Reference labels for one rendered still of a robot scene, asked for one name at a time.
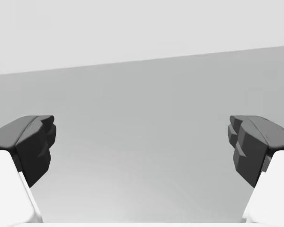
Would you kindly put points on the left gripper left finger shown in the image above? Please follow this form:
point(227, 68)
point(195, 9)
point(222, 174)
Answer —
point(26, 146)

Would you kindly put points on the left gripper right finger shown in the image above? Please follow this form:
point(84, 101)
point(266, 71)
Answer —
point(251, 146)

